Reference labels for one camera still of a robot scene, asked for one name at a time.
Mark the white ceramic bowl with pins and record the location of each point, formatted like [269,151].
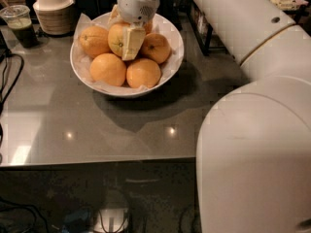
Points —
[175,36]

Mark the stack of paper bowls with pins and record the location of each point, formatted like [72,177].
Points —
[56,17]

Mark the plastic cup with green drink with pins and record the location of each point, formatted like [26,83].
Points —
[18,20]

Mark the orange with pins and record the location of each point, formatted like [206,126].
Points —
[108,68]
[94,41]
[144,72]
[148,26]
[115,37]
[156,47]

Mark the white paper bowl liner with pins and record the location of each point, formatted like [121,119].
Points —
[82,60]

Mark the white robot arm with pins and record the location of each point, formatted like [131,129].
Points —
[253,158]

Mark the black wire basket with packets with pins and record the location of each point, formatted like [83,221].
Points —
[204,33]

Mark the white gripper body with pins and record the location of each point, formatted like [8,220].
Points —
[133,8]

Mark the black canister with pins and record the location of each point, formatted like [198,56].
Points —
[166,8]

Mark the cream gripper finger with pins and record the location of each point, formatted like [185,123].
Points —
[133,38]
[114,16]

